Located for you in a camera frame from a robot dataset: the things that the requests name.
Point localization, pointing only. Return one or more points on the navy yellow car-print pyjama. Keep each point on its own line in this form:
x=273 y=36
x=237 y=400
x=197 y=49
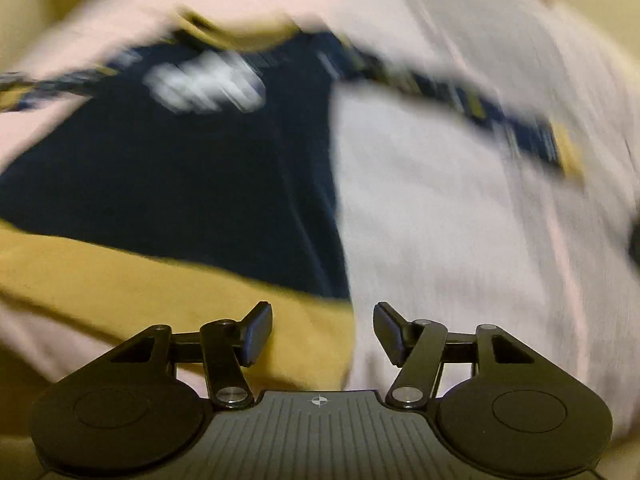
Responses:
x=175 y=170

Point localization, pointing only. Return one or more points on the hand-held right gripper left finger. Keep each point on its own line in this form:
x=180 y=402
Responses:
x=257 y=335

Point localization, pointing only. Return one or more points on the pink bed sheet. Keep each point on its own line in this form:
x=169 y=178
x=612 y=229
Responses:
x=450 y=210

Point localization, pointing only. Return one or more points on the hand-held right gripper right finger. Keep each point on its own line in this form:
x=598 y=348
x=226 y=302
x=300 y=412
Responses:
x=390 y=332

